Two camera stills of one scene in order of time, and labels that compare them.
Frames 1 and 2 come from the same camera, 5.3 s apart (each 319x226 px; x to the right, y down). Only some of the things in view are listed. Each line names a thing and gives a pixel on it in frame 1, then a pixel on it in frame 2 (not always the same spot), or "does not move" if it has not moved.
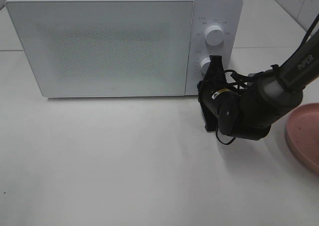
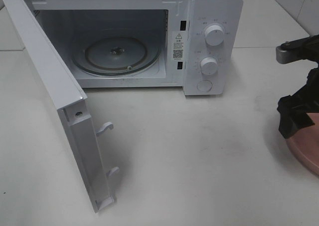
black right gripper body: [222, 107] → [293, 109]
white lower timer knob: [204, 64] does not move
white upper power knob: [214, 35] does not move
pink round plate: [302, 135] does not move
